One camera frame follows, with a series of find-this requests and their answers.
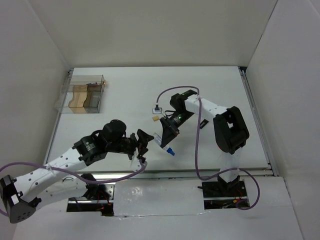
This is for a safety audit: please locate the black purple usb stick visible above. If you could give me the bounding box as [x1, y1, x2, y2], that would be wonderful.
[199, 119, 209, 129]

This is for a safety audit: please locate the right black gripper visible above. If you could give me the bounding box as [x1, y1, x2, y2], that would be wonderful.
[160, 110, 195, 147]

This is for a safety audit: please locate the clear plastic organizer box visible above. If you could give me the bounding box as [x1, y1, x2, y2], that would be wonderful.
[55, 75, 107, 114]

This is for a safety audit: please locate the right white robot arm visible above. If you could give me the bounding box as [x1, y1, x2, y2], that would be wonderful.
[159, 89, 250, 196]

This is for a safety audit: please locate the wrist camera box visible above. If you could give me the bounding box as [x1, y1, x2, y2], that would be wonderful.
[130, 149, 148, 173]
[152, 106, 163, 115]

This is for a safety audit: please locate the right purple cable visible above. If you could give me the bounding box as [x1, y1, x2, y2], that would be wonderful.
[154, 85, 262, 211]

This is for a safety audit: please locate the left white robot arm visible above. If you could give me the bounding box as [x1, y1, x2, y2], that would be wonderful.
[0, 119, 154, 224]

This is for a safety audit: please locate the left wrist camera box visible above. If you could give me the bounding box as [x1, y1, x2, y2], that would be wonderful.
[130, 149, 148, 173]

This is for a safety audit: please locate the white tape sheet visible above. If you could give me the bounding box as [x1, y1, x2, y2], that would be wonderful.
[113, 179, 205, 217]

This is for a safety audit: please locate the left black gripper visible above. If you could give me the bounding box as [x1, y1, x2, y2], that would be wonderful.
[107, 128, 154, 161]

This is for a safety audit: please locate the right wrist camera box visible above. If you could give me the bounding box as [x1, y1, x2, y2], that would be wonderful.
[152, 106, 163, 115]

